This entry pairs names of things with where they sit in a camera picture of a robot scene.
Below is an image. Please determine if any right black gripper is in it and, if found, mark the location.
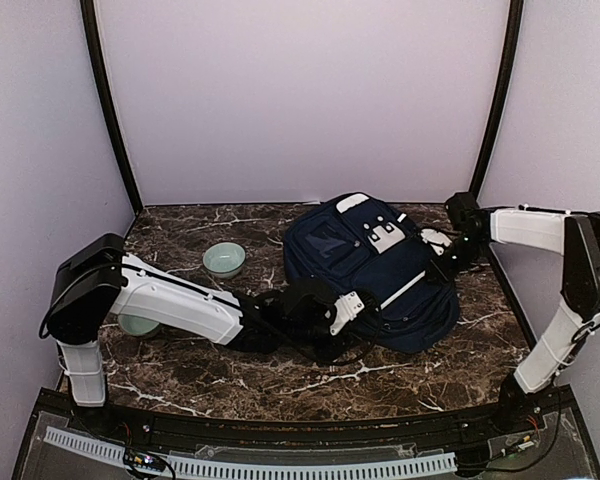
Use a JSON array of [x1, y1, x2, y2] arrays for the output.
[[424, 233, 490, 286]]

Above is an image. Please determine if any navy blue student backpack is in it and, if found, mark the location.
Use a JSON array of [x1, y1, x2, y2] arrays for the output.
[[283, 193, 460, 354]]

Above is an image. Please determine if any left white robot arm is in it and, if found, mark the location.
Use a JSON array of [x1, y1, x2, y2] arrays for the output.
[[38, 233, 375, 436]]

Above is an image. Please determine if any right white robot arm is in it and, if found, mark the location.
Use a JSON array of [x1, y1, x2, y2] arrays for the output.
[[425, 192, 600, 395]]

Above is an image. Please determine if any far celadon green bowl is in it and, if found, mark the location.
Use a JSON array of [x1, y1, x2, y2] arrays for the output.
[[203, 242, 246, 279]]

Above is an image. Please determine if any celadon green bowl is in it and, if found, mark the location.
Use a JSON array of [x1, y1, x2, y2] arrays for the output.
[[117, 315, 161, 338], [203, 242, 246, 279]]

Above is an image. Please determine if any near celadon green bowl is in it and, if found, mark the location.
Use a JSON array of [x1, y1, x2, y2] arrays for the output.
[[117, 315, 161, 338]]

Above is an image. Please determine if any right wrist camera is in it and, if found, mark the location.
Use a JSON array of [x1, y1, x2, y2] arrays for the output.
[[419, 228, 452, 255]]

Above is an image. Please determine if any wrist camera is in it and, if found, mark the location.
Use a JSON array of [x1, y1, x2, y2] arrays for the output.
[[419, 228, 452, 255], [324, 290, 378, 337]]

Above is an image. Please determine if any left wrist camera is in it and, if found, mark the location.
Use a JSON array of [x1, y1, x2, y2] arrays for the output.
[[324, 290, 378, 337]]

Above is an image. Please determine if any black front rail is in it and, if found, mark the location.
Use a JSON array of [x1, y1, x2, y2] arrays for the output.
[[27, 387, 577, 452]]

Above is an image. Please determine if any white slotted cable duct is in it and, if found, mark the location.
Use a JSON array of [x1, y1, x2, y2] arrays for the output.
[[43, 427, 457, 479]]

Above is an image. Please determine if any right black frame post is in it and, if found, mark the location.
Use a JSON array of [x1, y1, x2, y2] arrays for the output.
[[469, 0, 525, 198]]

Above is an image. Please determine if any black frame post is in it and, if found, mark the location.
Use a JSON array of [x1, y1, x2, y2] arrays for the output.
[[469, 0, 525, 198], [79, 0, 144, 216]]

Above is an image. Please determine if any left black frame post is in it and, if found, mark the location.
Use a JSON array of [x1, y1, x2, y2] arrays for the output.
[[79, 0, 144, 216]]

